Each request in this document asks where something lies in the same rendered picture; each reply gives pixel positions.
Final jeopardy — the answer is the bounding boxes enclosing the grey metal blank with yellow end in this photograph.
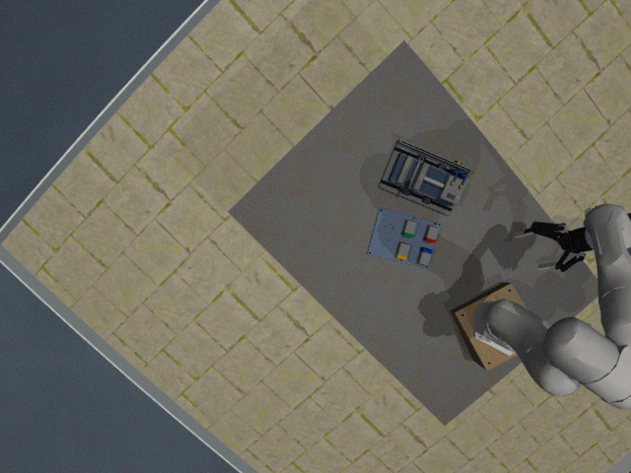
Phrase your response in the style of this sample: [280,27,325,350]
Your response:
[395,241,410,260]

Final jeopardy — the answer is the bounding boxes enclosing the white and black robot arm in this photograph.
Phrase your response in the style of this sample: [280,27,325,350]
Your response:
[472,204,631,409]

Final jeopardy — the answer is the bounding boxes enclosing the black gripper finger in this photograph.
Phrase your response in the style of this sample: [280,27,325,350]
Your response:
[537,246,586,272]
[515,222,569,244]

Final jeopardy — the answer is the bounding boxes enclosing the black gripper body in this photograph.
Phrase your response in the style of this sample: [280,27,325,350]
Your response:
[558,227,593,253]

